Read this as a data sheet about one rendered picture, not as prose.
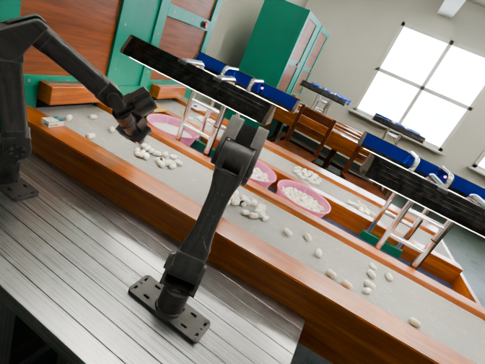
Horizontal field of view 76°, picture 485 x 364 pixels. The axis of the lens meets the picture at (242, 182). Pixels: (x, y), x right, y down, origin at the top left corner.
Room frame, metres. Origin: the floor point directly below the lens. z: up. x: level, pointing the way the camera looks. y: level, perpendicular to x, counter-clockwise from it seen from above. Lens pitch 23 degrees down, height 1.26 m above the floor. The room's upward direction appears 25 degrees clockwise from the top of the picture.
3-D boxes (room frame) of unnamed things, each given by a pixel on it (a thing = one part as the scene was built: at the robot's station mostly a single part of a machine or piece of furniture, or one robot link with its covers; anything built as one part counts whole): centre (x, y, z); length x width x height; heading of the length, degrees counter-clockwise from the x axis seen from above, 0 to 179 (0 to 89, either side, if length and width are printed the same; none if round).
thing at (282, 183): (1.32, -0.28, 0.72); 0.27 x 0.27 x 0.10
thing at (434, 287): (1.18, -0.14, 0.71); 1.81 x 0.06 x 0.11; 80
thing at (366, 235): (1.44, -0.74, 0.90); 0.20 x 0.19 x 0.45; 80
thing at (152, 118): (1.45, 0.43, 0.72); 0.27 x 0.27 x 0.10
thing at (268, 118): (1.14, 0.31, 1.08); 0.62 x 0.08 x 0.07; 80
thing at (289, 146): (3.29, -0.38, 0.46); 0.44 x 0.44 x 0.91; 69
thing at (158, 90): (1.83, 0.63, 0.83); 0.30 x 0.06 x 0.07; 170
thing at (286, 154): (1.88, -0.27, 0.67); 1.81 x 0.12 x 0.19; 80
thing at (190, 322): (0.53, 0.03, 0.71); 0.20 x 0.07 x 0.08; 74
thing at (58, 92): (1.16, 0.75, 0.83); 0.30 x 0.06 x 0.07; 170
